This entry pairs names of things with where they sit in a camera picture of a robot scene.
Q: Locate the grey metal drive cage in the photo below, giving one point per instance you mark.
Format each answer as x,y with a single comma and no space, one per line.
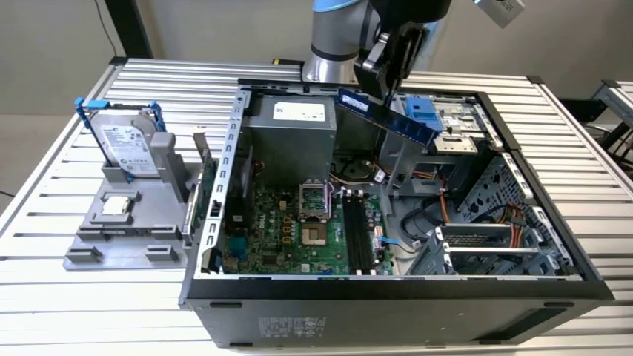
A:
410,155

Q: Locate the black PC case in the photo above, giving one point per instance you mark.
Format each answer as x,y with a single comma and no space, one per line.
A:
345,319

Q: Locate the grey parts rack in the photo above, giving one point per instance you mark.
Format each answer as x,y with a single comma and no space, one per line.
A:
148,204

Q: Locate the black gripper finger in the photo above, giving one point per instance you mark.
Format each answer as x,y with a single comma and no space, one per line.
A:
380,79
413,44

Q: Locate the grey power supply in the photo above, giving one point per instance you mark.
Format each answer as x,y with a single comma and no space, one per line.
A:
292,148

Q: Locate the metal slat side table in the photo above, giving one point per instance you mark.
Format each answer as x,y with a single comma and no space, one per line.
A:
616,94

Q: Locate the black RAM slot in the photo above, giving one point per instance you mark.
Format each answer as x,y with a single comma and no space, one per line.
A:
353,230
364,230

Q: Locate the green graphics card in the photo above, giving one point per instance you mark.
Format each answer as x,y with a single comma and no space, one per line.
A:
208,167

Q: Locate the silver CPU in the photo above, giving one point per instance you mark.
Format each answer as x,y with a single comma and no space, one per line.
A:
114,207

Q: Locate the black cooler fan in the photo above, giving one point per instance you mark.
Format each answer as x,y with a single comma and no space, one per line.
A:
356,170

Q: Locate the black post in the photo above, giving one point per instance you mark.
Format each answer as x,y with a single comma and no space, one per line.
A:
133,29

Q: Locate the blue plastic drive carrier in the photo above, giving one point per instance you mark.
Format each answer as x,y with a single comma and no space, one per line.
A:
420,109

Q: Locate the hard disk in blue carrier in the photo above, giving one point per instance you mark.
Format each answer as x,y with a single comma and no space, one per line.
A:
118,144

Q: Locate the green motherboard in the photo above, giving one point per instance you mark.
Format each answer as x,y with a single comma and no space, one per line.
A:
266,237

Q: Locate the black box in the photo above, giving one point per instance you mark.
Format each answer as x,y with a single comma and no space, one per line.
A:
584,109

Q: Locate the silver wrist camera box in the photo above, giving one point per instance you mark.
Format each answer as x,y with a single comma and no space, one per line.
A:
501,11

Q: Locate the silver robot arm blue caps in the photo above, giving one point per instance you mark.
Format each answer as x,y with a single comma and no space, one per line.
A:
336,37

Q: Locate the grey metal disk bay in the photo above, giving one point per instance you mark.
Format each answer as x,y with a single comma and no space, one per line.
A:
489,251

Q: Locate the yellow black strip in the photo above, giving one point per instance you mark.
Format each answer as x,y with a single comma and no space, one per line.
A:
281,61

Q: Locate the CPU socket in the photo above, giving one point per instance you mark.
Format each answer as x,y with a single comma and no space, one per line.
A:
313,233

